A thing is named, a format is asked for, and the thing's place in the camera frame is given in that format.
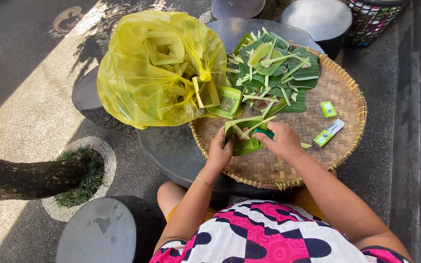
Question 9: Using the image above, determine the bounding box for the person's right hand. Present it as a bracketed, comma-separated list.
[252, 121, 307, 163]

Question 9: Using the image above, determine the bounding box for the round stone table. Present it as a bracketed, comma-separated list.
[137, 18, 337, 194]

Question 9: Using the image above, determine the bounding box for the round stone stool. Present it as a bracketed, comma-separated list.
[211, 0, 266, 21]
[71, 65, 138, 136]
[280, 0, 353, 59]
[55, 196, 167, 263]

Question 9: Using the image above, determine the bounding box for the grass tuft at tree base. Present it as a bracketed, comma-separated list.
[54, 146, 105, 208]

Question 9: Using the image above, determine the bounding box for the woven plastic basket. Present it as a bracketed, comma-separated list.
[344, 0, 411, 47]

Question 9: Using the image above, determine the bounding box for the pink white patterned shirt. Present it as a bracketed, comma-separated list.
[149, 199, 412, 263]

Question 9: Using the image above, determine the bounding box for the pile of cut green leaves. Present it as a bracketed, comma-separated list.
[227, 27, 321, 118]

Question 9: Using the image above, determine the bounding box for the open green staple box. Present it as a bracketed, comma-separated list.
[312, 118, 345, 148]

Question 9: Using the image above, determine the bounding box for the tree trunk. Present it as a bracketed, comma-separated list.
[0, 153, 88, 201]

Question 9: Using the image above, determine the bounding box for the small green staple box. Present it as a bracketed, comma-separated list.
[320, 101, 337, 118]

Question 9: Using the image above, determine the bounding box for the green stapler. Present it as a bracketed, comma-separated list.
[254, 127, 275, 140]

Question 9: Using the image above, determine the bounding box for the finished square leaf tray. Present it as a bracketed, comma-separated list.
[207, 86, 243, 120]

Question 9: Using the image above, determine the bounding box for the person's left hand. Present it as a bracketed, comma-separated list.
[205, 126, 237, 172]

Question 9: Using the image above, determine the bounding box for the round woven bamboo tray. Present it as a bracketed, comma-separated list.
[189, 45, 368, 191]

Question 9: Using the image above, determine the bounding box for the green leaf tray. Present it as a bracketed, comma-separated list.
[224, 116, 277, 157]

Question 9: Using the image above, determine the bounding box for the yellow plastic bag of leaf trays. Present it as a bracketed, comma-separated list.
[97, 10, 230, 130]

